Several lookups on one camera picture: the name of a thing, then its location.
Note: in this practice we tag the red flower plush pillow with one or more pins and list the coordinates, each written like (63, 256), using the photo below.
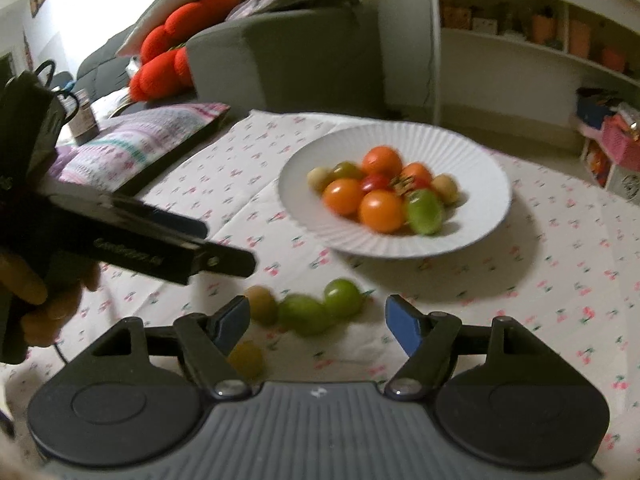
(165, 69)

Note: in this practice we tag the dark blue storage box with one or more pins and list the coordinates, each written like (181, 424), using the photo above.
(594, 104)

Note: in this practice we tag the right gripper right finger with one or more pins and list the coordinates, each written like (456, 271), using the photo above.
(428, 342)

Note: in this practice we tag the dark red tomato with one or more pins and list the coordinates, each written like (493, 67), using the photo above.
(375, 182)

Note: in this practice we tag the green tomato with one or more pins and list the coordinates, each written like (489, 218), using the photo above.
(342, 298)
(304, 314)
(425, 212)

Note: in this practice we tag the pink plastic basket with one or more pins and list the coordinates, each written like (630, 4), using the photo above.
(622, 149)

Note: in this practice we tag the white shelf unit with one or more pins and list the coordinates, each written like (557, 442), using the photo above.
(509, 66)

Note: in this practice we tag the white ribbed plate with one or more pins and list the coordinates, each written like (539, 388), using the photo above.
(484, 191)

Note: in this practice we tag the person left hand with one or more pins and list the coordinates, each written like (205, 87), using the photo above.
(48, 312)

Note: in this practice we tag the grey sofa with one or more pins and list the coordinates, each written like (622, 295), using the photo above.
(315, 56)

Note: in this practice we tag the red tomato with stem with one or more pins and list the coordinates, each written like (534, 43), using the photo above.
(403, 186)

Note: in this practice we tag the olive brown tomato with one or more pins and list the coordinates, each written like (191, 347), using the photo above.
(347, 170)

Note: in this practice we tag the striped patterned cushion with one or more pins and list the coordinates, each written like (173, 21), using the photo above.
(131, 150)

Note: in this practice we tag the cherry print tablecloth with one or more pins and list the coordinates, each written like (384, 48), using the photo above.
(564, 263)

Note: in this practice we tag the large orange tomato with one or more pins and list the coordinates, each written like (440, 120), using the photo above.
(382, 160)

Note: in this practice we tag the white printed storage box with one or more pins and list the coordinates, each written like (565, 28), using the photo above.
(603, 172)

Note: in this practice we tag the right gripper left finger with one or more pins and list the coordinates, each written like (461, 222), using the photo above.
(206, 342)

